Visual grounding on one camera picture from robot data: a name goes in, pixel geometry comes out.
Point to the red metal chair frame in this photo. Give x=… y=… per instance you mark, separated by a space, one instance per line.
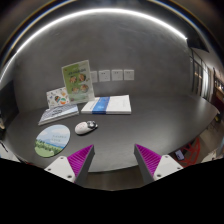
x=191 y=153

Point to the round landscape-print mouse pad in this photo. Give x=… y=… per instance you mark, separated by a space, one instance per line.
x=52 y=140

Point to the white colourful-print card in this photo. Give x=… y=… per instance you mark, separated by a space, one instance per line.
x=57 y=97

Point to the white wall socket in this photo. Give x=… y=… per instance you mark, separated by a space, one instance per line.
x=104 y=75
x=117 y=75
x=94 y=76
x=128 y=74

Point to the green upright food booklet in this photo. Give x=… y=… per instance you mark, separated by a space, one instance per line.
x=78 y=82

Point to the white book with blue stripe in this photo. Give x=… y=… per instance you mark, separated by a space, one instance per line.
x=108 y=105

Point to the curved LED light strip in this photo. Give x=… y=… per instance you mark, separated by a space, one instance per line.
x=103 y=11

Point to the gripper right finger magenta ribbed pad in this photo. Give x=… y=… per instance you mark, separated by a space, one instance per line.
x=154 y=166

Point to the white and black computer mouse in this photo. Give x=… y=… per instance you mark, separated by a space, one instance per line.
x=85 y=127

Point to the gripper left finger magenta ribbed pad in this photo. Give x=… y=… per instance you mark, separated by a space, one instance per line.
x=73 y=168

